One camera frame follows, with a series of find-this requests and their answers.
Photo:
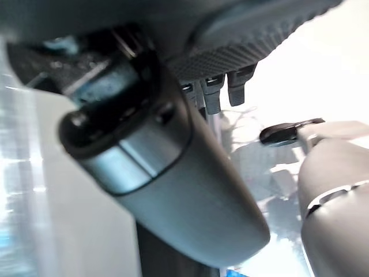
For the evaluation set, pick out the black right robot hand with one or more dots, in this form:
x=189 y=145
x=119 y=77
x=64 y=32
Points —
x=184 y=179

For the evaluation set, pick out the blue plastic shopping basket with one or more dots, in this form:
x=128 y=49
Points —
x=235 y=272

